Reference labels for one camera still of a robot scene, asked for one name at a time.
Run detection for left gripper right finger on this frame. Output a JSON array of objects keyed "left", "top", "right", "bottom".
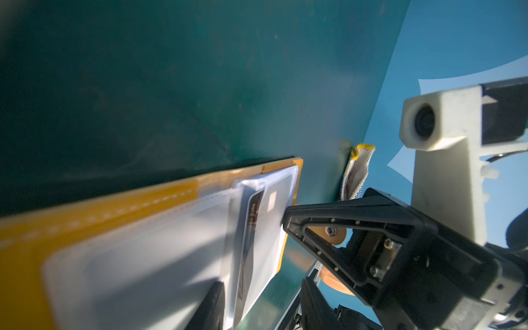
[{"left": 301, "top": 277, "right": 344, "bottom": 330}]

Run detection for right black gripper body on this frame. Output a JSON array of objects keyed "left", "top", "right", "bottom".
[{"left": 371, "top": 206, "right": 527, "bottom": 329}]

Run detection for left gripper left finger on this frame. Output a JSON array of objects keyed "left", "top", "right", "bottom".
[{"left": 185, "top": 281, "right": 226, "bottom": 330}]

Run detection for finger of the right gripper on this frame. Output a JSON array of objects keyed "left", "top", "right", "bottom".
[{"left": 283, "top": 188, "right": 437, "bottom": 307}]

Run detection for yellow leather card holder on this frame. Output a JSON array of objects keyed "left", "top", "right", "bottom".
[{"left": 1, "top": 158, "right": 318, "bottom": 329}]

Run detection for terracotta clay vase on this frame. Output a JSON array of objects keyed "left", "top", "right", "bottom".
[{"left": 320, "top": 267, "right": 355, "bottom": 296}]

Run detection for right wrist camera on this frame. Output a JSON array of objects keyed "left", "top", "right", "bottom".
[{"left": 400, "top": 77, "right": 527, "bottom": 246}]

